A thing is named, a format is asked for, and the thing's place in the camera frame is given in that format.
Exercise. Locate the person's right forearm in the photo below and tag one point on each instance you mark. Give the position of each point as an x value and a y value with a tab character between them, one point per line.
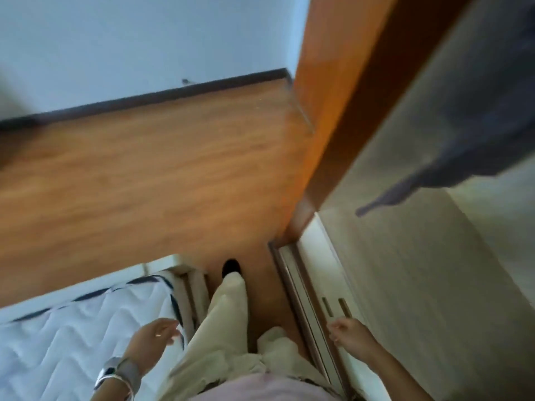
399	377

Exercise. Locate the black shoe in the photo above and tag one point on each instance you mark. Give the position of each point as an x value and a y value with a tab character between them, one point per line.
231	267

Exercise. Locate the person's left fingers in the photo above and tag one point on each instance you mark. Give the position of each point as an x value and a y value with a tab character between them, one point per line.
167	327

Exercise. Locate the person's right hand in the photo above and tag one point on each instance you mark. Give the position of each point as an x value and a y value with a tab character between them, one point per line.
355	336

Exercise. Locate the white quilted mattress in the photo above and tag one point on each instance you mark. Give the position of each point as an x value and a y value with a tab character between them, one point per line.
71	342

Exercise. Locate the pink shirt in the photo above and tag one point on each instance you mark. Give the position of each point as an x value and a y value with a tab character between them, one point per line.
267	390

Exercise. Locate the person's right fingers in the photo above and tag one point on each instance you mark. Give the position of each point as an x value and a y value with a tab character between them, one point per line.
336	329

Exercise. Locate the person's left forearm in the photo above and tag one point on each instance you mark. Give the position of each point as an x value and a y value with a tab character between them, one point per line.
109	392

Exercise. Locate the grey wristwatch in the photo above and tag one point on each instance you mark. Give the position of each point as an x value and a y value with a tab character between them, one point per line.
125	369

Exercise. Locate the grey hanging garment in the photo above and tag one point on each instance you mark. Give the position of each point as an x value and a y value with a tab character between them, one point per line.
485	133

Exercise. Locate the white sliding wardrobe door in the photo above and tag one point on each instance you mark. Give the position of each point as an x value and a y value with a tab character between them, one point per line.
334	283

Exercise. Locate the brown wooden wardrobe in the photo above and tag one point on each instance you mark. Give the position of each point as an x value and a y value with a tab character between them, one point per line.
359	79

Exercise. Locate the white bed frame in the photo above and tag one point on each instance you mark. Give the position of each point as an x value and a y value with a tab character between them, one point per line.
196	288

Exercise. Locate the dark baseboard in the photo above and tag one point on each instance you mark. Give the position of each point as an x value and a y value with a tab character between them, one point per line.
138	99

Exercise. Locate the person's left hand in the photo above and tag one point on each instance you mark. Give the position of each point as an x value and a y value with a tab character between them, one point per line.
144	346

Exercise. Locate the beige trousers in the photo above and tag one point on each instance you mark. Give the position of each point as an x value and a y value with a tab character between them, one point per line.
221	334

